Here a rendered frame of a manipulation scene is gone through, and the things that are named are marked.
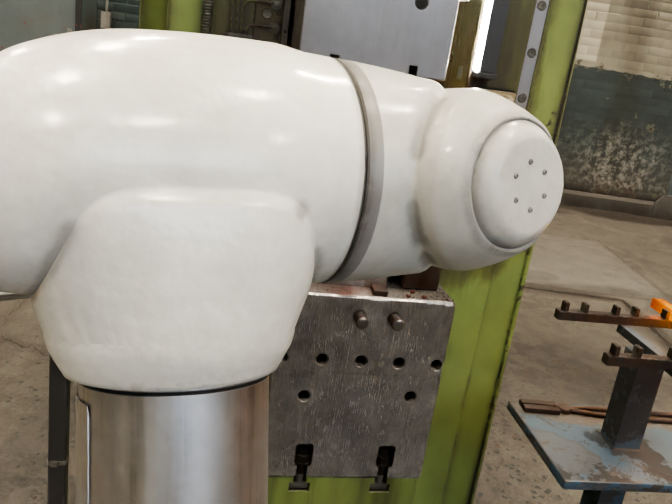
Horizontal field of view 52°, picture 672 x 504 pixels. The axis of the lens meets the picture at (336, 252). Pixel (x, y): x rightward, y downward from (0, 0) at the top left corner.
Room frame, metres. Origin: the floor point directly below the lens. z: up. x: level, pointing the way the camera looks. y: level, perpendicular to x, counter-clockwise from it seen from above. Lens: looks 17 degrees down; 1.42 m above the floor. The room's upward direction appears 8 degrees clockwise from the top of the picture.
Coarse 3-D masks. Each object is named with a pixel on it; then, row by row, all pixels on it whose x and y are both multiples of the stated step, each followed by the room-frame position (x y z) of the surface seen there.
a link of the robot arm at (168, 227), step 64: (0, 64) 0.30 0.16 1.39; (64, 64) 0.30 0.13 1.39; (128, 64) 0.31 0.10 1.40; (192, 64) 0.32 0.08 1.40; (256, 64) 0.34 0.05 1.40; (320, 64) 0.37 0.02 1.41; (0, 128) 0.28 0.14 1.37; (64, 128) 0.28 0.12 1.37; (128, 128) 0.29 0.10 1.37; (192, 128) 0.30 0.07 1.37; (256, 128) 0.32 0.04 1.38; (320, 128) 0.33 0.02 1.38; (0, 192) 0.27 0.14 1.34; (64, 192) 0.28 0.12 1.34; (128, 192) 0.28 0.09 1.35; (192, 192) 0.29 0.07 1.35; (256, 192) 0.31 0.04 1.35; (320, 192) 0.33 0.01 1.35; (0, 256) 0.28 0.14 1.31; (64, 256) 0.28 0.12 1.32; (128, 256) 0.28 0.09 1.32; (192, 256) 0.29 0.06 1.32; (256, 256) 0.30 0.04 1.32; (320, 256) 0.34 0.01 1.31; (64, 320) 0.28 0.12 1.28; (128, 320) 0.28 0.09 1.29; (192, 320) 0.28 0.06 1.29; (256, 320) 0.30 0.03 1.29; (128, 384) 0.28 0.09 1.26; (192, 384) 0.28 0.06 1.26; (256, 384) 0.31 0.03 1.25; (128, 448) 0.28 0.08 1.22; (192, 448) 0.28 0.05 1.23; (256, 448) 0.31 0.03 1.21
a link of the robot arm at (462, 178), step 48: (384, 96) 0.37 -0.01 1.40; (432, 96) 0.38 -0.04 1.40; (480, 96) 0.37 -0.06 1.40; (384, 144) 0.35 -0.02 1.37; (432, 144) 0.35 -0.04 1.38; (480, 144) 0.34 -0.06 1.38; (528, 144) 0.35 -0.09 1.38; (384, 192) 0.34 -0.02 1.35; (432, 192) 0.34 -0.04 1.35; (480, 192) 0.34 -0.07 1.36; (528, 192) 0.35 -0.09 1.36; (384, 240) 0.35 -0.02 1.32; (432, 240) 0.35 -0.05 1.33; (480, 240) 0.34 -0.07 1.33; (528, 240) 0.35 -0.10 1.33
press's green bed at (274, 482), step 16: (272, 480) 1.31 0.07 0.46; (288, 480) 1.32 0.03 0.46; (304, 480) 1.34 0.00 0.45; (320, 480) 1.34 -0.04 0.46; (336, 480) 1.34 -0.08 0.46; (352, 480) 1.35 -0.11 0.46; (368, 480) 1.36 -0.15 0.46; (384, 480) 1.38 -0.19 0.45; (400, 480) 1.38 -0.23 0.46; (416, 480) 1.38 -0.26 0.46; (272, 496) 1.32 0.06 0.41; (288, 496) 1.32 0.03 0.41; (304, 496) 1.33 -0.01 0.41; (320, 496) 1.34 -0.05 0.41; (336, 496) 1.35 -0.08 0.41; (352, 496) 1.35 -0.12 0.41; (368, 496) 1.36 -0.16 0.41; (384, 496) 1.37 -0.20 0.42; (400, 496) 1.38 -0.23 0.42
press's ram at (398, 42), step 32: (320, 0) 1.37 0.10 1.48; (352, 0) 1.38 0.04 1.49; (384, 0) 1.39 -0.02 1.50; (416, 0) 1.41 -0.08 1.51; (448, 0) 1.42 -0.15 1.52; (288, 32) 1.59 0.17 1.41; (320, 32) 1.37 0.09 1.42; (352, 32) 1.38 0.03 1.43; (384, 32) 1.39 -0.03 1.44; (416, 32) 1.41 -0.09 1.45; (448, 32) 1.42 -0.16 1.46; (384, 64) 1.39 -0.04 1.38; (416, 64) 1.41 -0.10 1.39
